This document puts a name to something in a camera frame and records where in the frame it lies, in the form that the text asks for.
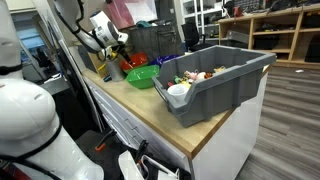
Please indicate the blue plastic bowl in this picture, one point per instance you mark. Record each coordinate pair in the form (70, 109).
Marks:
(163, 59)

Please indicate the wooden box with black panel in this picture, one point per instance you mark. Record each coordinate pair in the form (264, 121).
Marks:
(93, 61)

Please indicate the white shelf unit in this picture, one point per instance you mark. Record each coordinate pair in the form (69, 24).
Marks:
(200, 15)

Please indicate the white paper cup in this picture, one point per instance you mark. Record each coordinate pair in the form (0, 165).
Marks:
(177, 91)

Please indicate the teal cloth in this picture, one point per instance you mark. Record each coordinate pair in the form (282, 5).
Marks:
(143, 24)

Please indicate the white plastic bracket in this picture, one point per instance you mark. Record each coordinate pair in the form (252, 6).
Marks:
(128, 166)

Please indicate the orange toy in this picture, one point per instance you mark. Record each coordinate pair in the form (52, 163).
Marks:
(208, 75)

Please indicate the red translucent sheet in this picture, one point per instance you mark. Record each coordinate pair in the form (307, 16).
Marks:
(133, 13)

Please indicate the silver metal cylinder cup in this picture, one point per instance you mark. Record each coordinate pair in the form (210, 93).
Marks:
(115, 71)

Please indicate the gray fabric basket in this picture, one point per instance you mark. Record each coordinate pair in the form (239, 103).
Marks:
(153, 41)

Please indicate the red plastic bowl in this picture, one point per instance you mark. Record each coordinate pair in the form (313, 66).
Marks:
(138, 59)

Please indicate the gray plastic storage bin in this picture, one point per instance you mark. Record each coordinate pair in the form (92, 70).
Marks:
(213, 96)

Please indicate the green toy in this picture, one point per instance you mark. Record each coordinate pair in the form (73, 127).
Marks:
(177, 79)

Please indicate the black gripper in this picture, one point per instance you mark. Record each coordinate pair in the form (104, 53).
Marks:
(119, 51)

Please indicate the beige toy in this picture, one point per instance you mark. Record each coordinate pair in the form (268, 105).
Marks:
(220, 69)

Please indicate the white drawer cabinet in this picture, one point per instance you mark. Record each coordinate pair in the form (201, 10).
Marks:
(226, 146)

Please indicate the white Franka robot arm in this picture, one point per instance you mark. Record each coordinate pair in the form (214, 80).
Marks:
(30, 110)

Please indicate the black office chair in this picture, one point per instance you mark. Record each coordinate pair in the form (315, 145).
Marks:
(191, 33)

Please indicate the pink toy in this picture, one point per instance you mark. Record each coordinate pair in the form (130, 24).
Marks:
(191, 75)

